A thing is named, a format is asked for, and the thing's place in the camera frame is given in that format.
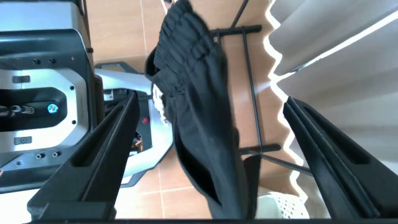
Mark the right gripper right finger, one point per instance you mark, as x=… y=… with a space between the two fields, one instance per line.
x=342 y=168

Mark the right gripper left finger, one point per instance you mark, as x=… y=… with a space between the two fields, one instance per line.
x=93 y=161

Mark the black shorts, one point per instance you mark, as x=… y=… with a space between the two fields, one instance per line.
x=202 y=124

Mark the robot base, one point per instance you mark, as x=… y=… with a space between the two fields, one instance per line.
x=46 y=81

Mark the white laundry basket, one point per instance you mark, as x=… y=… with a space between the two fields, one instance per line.
x=286 y=208

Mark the black clothes rack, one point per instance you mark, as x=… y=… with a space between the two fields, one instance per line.
x=236 y=30

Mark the beige curtain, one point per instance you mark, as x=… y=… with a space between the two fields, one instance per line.
x=342 y=62

